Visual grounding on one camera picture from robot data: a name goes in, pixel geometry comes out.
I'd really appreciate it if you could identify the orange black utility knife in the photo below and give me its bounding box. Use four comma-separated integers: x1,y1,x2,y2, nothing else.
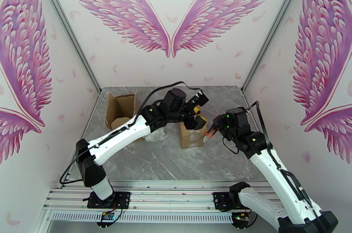
203,126,220,143

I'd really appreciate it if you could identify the aluminium frame post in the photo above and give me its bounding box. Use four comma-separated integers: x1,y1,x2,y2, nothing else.
240,0,313,96
30,0,103,96

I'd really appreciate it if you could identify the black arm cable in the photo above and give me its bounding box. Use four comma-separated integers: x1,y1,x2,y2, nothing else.
245,100,324,230
59,81,203,186

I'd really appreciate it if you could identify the small taped cardboard box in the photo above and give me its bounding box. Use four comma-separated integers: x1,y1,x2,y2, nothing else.
177,113,209,150

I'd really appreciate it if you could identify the aluminium rail base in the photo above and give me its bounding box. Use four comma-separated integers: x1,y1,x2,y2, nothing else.
42,181,303,225

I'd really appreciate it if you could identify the large taped cardboard box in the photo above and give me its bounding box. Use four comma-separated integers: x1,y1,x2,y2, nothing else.
103,90,144,143

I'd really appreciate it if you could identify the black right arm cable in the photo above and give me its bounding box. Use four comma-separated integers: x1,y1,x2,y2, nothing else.
245,100,324,230

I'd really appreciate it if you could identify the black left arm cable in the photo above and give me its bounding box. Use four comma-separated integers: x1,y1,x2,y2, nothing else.
59,81,203,186

